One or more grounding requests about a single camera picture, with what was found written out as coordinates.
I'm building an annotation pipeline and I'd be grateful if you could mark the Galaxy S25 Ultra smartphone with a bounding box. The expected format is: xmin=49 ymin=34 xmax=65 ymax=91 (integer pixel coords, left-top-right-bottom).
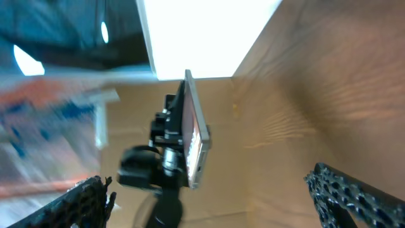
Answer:
xmin=182 ymin=70 xmax=211 ymax=189

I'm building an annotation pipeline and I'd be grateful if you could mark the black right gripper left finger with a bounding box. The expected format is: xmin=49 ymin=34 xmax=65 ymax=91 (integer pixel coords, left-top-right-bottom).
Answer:
xmin=8 ymin=175 xmax=116 ymax=228

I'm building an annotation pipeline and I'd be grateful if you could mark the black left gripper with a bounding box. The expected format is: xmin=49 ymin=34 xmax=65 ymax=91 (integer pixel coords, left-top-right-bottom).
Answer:
xmin=149 ymin=81 xmax=187 ymax=187

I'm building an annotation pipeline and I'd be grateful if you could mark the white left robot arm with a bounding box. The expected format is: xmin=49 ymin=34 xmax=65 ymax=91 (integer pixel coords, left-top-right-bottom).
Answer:
xmin=118 ymin=80 xmax=189 ymax=228

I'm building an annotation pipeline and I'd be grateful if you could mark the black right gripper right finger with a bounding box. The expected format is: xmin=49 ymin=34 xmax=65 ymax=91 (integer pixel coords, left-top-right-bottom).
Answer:
xmin=304 ymin=163 xmax=404 ymax=228

